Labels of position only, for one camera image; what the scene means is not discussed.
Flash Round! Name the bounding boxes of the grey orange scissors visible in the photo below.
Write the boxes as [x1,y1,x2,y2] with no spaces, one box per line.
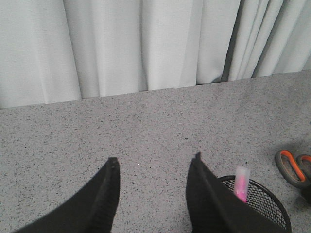
[275,150,311,204]

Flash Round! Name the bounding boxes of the black mesh pen cup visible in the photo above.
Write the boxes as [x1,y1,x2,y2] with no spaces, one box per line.
[210,175,292,233]

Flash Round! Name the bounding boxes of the pink marker pen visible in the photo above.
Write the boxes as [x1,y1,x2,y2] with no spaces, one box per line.
[233,166,250,203]

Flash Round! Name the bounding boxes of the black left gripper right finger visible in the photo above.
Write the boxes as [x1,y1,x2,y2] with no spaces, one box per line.
[186,152,283,233]

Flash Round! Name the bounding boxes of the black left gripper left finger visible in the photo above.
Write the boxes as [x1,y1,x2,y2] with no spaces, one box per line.
[16,157,121,233]

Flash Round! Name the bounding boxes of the pale grey curtain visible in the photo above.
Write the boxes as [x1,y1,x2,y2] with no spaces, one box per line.
[0,0,311,108]

